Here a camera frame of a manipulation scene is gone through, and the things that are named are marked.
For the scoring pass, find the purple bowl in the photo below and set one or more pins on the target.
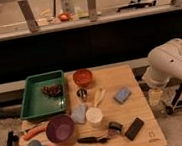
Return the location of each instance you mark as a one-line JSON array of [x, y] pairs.
[[60, 129]]

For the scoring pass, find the small dark can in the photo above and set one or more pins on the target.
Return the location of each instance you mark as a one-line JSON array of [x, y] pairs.
[[114, 127]]

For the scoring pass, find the bunch of dark grapes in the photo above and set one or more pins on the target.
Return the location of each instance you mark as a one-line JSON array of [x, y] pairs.
[[52, 91]]

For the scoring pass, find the green plastic tray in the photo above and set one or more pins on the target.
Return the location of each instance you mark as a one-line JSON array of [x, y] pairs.
[[35, 104]]

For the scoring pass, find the banana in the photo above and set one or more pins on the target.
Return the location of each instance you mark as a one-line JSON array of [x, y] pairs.
[[99, 95]]

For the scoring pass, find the small metal cup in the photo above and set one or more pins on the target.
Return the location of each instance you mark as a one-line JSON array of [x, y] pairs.
[[82, 94]]

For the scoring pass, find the light blue cloth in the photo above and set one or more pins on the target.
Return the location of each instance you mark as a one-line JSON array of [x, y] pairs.
[[78, 114]]

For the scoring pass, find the white cup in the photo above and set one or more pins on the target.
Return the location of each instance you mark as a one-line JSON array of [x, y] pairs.
[[94, 115]]

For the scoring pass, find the blue sponge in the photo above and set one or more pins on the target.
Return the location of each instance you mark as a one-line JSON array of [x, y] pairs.
[[122, 95]]

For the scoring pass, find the orange carrot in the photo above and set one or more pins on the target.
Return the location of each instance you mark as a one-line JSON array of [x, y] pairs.
[[34, 132]]

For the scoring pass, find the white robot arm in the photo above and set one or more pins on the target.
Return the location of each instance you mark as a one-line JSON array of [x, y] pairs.
[[165, 61]]

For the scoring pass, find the black rectangular box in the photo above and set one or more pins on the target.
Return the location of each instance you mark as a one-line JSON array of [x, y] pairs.
[[134, 129]]

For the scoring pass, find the red object on counter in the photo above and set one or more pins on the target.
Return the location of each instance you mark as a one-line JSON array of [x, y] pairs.
[[64, 17]]

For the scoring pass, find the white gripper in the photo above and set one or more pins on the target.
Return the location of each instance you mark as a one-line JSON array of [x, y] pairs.
[[154, 96]]

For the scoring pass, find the orange bowl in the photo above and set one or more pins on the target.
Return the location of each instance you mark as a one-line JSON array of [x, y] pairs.
[[82, 77]]

